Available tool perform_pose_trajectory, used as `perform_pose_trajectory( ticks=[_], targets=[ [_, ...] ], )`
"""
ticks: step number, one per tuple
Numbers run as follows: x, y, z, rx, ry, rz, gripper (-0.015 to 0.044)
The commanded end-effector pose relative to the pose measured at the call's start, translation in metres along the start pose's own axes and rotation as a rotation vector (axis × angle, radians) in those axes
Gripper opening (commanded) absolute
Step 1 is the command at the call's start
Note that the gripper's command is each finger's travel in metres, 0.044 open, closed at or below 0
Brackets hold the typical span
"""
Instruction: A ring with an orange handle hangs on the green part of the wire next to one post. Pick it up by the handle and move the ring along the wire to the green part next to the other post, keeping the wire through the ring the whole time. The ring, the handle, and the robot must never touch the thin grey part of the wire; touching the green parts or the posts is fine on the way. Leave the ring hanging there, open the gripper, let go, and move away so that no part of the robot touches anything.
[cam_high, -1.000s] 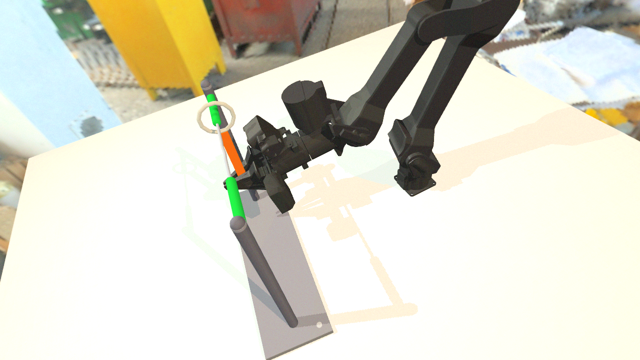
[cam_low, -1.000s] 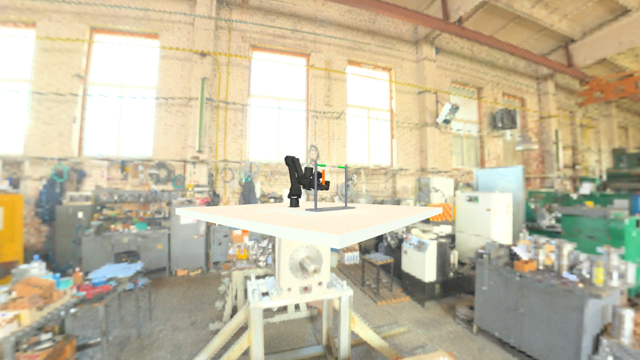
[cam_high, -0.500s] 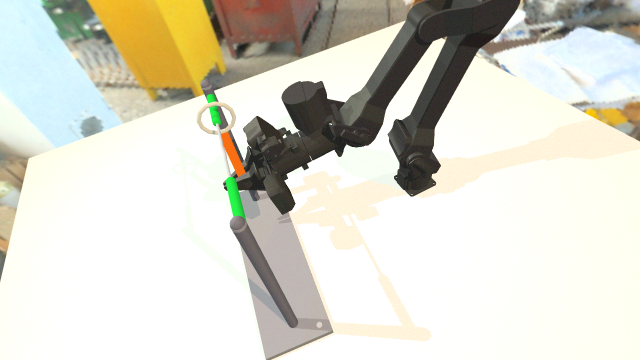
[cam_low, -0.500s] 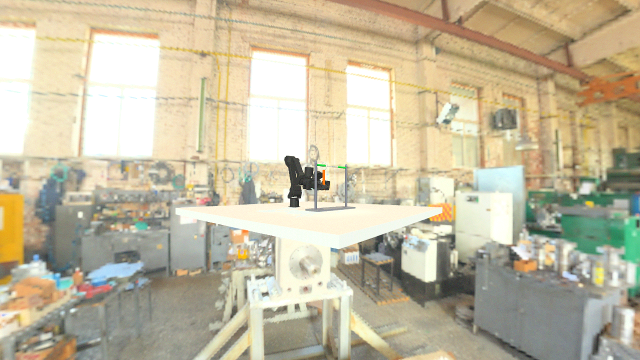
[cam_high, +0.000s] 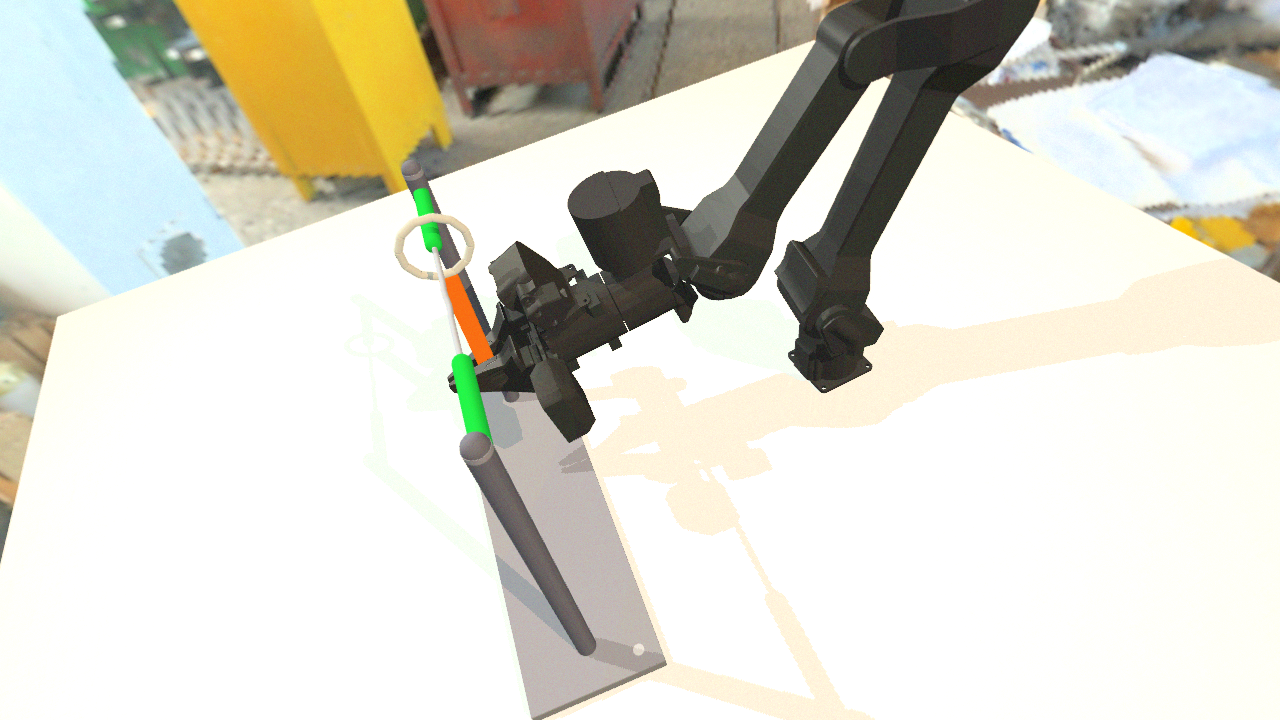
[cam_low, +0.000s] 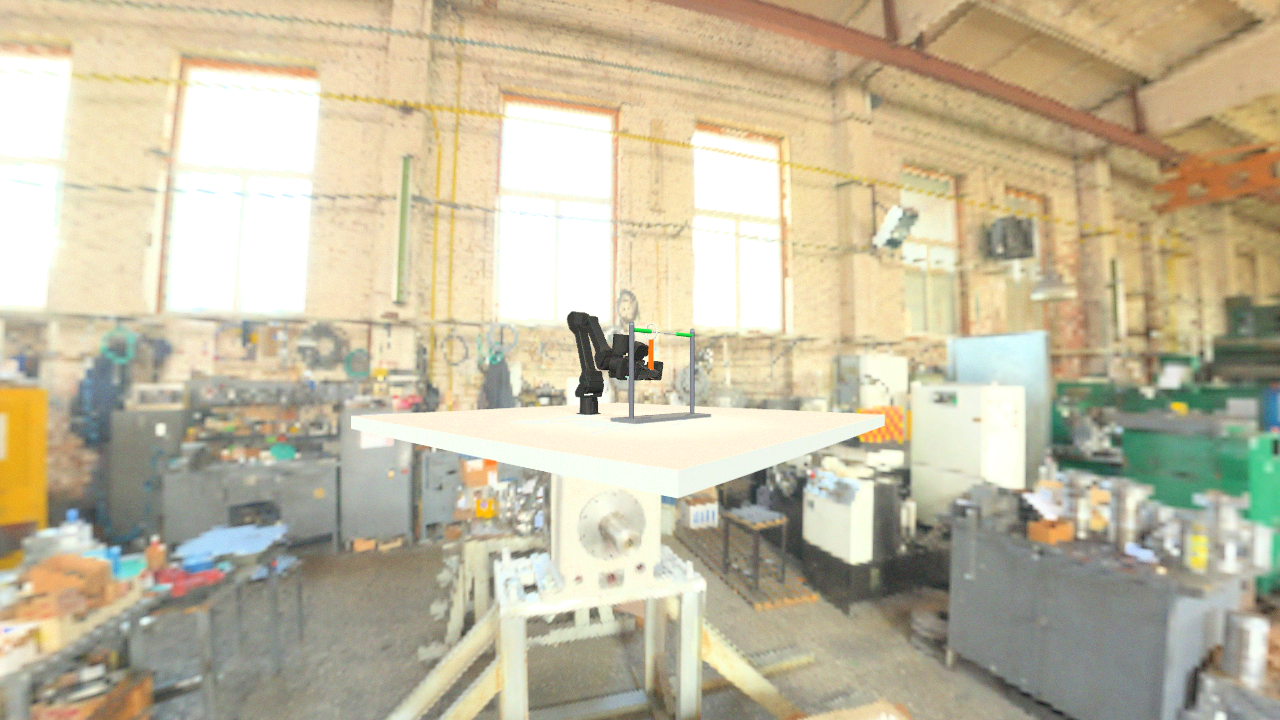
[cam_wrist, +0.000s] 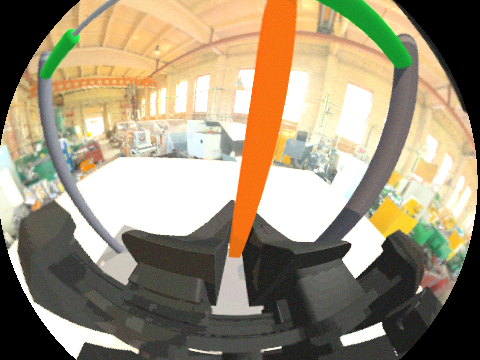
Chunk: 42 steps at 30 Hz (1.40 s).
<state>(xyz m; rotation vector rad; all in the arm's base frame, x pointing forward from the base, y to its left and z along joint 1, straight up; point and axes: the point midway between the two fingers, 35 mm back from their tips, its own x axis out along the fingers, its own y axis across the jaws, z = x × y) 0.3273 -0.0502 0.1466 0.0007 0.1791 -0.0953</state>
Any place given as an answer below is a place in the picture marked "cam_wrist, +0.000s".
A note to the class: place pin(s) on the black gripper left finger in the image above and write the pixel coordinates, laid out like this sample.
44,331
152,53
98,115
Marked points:
201,253

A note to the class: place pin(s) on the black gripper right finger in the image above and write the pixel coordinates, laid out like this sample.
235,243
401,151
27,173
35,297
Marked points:
269,257

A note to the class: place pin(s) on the orange handle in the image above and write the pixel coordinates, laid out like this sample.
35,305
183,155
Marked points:
270,86

